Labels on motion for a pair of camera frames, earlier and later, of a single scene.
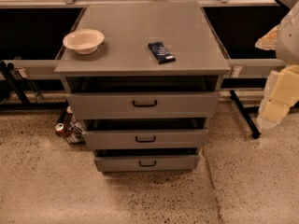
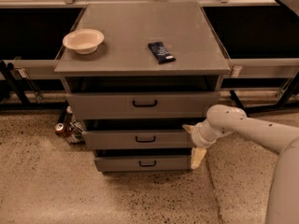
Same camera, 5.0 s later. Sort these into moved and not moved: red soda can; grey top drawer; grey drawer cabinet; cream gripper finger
Moved: cream gripper finger
Not moved: red soda can; grey top drawer; grey drawer cabinet
